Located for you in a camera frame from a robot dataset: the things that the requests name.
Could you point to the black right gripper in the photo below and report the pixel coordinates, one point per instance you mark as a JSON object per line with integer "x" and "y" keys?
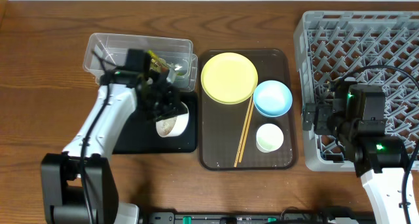
{"x": 319, "y": 119}

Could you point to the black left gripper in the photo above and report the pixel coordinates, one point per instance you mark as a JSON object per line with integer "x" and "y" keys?
{"x": 167, "y": 105}

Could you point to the green snack wrapper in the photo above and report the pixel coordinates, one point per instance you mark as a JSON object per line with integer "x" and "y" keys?
{"x": 160, "y": 65}

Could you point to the pink bowl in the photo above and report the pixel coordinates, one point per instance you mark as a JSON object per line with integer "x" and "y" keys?
{"x": 174, "y": 126}

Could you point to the light blue bowl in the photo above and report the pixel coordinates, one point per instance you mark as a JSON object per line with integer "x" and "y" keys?
{"x": 272, "y": 98}

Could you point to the pale green cup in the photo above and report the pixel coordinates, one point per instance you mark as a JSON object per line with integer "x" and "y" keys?
{"x": 269, "y": 138}

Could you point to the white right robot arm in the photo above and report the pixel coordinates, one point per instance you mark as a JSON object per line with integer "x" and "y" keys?
{"x": 355, "y": 119}

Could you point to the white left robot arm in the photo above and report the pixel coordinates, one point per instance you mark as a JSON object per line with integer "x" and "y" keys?
{"x": 77, "y": 184}

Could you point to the black waste tray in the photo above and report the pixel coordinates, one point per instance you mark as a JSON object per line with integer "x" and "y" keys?
{"x": 139, "y": 135}

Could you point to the grey dishwasher rack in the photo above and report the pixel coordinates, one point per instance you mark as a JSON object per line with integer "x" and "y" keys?
{"x": 330, "y": 43}

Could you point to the clear plastic bin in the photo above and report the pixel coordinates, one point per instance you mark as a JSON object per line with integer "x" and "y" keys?
{"x": 113, "y": 48}

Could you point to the brown serving tray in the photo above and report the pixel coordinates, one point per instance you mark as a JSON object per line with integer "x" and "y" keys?
{"x": 221, "y": 126}

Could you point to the wooden chopstick right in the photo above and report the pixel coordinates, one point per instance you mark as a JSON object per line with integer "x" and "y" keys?
{"x": 246, "y": 133}

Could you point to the wooden chopstick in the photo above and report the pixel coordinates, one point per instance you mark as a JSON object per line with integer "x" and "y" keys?
{"x": 236, "y": 161}
{"x": 246, "y": 133}

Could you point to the wooden chopstick left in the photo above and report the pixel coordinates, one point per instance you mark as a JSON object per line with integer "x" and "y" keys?
{"x": 236, "y": 161}

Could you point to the yellow plate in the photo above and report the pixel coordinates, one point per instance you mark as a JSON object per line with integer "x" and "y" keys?
{"x": 229, "y": 78}

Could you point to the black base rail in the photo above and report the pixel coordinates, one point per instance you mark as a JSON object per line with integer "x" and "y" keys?
{"x": 334, "y": 214}

